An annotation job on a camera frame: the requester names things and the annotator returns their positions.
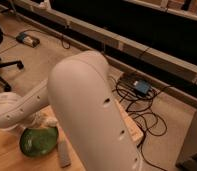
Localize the power strip on floor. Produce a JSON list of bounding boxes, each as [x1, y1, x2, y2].
[[16, 32, 40, 47]]

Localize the green ceramic bowl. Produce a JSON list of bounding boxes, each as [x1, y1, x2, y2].
[[19, 127, 59, 157]]

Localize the blue power box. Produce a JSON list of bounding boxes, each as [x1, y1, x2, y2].
[[133, 80, 151, 95]]

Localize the grey rectangular block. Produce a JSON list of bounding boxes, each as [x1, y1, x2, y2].
[[58, 141, 71, 168]]

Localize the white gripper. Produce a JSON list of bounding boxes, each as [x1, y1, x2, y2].
[[17, 113, 41, 130]]

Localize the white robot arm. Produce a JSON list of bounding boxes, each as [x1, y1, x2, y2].
[[0, 50, 142, 171]]

